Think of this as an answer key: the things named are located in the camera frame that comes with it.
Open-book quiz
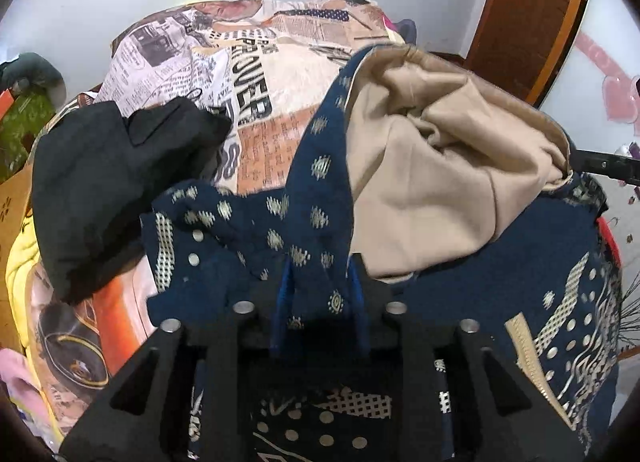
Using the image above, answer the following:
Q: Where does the wooden folding table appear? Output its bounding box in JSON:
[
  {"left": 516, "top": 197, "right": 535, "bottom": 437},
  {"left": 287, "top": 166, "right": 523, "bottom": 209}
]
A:
[{"left": 0, "top": 162, "right": 33, "bottom": 293}]

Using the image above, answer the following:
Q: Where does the newspaper print bed sheet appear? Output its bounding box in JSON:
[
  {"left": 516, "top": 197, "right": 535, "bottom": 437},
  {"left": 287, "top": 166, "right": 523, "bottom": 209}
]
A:
[{"left": 20, "top": 0, "right": 406, "bottom": 443}]

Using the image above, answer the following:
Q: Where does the black garment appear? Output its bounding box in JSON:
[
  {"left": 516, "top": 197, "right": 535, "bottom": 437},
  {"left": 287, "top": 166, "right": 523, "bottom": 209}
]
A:
[{"left": 31, "top": 96, "right": 232, "bottom": 305}]

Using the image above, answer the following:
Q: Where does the brown wooden door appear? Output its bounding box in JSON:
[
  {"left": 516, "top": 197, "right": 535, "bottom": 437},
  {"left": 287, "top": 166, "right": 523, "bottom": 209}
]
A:
[{"left": 465, "top": 0, "right": 583, "bottom": 102}]

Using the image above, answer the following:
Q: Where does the yellow garment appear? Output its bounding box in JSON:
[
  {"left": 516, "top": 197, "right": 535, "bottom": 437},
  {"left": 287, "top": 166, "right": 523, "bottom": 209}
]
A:
[{"left": 5, "top": 229, "right": 51, "bottom": 358}]

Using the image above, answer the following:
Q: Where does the navy patterned hoodie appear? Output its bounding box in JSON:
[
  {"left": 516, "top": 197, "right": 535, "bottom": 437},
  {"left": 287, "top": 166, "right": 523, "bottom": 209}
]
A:
[{"left": 140, "top": 44, "right": 623, "bottom": 462}]

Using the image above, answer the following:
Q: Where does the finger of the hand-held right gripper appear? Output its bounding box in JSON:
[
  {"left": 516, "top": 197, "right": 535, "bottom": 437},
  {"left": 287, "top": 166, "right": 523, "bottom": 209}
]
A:
[{"left": 567, "top": 146, "right": 640, "bottom": 187}]

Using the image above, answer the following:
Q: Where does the pink toy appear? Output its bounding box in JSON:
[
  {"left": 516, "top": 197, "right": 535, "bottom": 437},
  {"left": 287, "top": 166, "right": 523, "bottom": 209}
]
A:
[{"left": 0, "top": 347, "right": 41, "bottom": 423}]

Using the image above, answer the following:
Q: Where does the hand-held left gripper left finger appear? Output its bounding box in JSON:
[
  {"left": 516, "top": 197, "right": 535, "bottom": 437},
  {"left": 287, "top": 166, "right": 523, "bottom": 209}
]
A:
[{"left": 59, "top": 262, "right": 296, "bottom": 462}]

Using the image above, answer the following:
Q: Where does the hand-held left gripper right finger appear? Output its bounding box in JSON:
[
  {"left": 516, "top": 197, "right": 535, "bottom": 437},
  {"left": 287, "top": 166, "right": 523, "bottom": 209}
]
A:
[{"left": 347, "top": 253, "right": 587, "bottom": 462}]

